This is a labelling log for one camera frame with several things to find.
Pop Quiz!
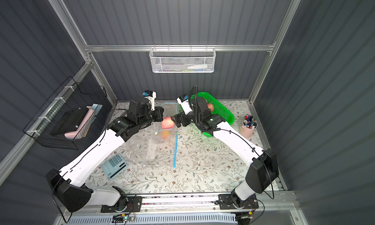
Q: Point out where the pink peach with leaf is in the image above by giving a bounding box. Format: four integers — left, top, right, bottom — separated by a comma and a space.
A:
161, 117, 175, 129

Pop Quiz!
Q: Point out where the orange red peach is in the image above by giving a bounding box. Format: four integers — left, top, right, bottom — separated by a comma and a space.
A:
160, 130, 170, 140

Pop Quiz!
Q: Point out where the clear zip-top bag blue zipper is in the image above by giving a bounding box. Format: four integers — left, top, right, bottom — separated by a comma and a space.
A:
120, 101, 182, 167

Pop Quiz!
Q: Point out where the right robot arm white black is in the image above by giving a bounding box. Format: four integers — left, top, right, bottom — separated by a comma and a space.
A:
171, 95, 279, 208

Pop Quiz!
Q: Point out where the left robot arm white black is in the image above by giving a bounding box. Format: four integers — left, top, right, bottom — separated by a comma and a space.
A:
46, 106, 164, 212

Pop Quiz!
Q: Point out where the pink peach upper right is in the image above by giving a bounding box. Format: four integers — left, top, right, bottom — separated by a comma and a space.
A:
208, 104, 214, 112

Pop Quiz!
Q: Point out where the green plastic basket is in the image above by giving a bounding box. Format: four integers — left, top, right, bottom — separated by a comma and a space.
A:
189, 87, 235, 137

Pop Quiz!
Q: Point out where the white tube in basket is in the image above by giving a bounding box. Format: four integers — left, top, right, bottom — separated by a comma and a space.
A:
187, 64, 208, 71

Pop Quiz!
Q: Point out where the pink pen cup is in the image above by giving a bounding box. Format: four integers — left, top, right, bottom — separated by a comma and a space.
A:
239, 115, 258, 140

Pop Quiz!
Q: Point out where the teal calculator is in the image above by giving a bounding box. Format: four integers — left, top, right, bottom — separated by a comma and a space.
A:
101, 154, 128, 180

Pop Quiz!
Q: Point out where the black pouch in basket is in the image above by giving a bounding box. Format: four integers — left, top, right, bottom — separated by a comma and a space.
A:
51, 109, 87, 136

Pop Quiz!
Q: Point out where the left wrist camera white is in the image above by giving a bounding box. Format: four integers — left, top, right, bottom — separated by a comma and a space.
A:
143, 90, 156, 111

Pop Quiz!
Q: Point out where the white wire wall basket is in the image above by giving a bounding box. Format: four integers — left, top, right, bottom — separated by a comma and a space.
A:
149, 48, 216, 73

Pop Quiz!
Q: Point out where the pink handle tool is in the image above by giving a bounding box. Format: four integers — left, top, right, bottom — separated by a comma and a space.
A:
64, 106, 94, 140

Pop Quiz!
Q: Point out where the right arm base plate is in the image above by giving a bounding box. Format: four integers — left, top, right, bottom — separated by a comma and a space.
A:
218, 194, 259, 210

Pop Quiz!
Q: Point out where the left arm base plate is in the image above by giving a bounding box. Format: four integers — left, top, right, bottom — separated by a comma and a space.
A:
101, 196, 143, 213

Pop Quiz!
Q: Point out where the black wire wall basket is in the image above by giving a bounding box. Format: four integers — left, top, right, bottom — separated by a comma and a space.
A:
23, 80, 111, 150

